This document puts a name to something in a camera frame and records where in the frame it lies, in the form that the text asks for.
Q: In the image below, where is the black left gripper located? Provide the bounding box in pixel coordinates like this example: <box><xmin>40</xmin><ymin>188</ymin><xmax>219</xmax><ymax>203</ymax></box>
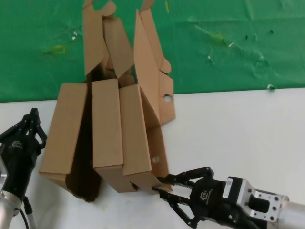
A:
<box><xmin>0</xmin><ymin>108</ymin><xmax>48</xmax><ymax>199</ymax></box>

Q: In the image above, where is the green table cloth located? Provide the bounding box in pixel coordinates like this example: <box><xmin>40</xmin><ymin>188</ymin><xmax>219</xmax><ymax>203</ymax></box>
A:
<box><xmin>0</xmin><ymin>0</ymin><xmax>305</xmax><ymax>104</ymax></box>

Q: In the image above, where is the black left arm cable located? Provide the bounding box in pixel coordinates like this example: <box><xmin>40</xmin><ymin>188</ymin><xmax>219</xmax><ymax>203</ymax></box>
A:
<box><xmin>20</xmin><ymin>195</ymin><xmax>33</xmax><ymax>229</ymax></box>

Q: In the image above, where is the narrow brown cardboard box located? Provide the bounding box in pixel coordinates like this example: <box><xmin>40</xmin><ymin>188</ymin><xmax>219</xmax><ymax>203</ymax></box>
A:
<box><xmin>91</xmin><ymin>1</ymin><xmax>135</xmax><ymax>193</ymax></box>

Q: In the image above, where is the yellow tape square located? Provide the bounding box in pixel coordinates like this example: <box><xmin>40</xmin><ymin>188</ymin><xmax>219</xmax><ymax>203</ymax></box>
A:
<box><xmin>212</xmin><ymin>33</ymin><xmax>225</xmax><ymax>45</ymax></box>
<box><xmin>51</xmin><ymin>44</ymin><xmax>67</xmax><ymax>56</ymax></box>

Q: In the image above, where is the cardboard box with round holes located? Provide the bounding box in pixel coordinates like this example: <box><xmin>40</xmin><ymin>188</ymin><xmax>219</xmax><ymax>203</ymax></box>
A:
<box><xmin>118</xmin><ymin>0</ymin><xmax>176</xmax><ymax>195</ymax></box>

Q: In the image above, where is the grey left arm cable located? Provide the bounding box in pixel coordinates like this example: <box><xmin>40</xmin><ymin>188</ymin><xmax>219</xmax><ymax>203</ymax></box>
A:
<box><xmin>27</xmin><ymin>211</ymin><xmax>37</xmax><ymax>229</ymax></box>

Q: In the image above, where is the cardboard box with recycling symbol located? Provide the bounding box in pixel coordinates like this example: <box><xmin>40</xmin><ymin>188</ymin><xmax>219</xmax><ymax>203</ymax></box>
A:
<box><xmin>38</xmin><ymin>0</ymin><xmax>109</xmax><ymax>203</ymax></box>

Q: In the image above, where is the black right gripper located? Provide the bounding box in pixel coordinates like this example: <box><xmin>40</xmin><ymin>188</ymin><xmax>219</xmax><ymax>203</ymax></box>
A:
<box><xmin>152</xmin><ymin>166</ymin><xmax>239</xmax><ymax>228</ymax></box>

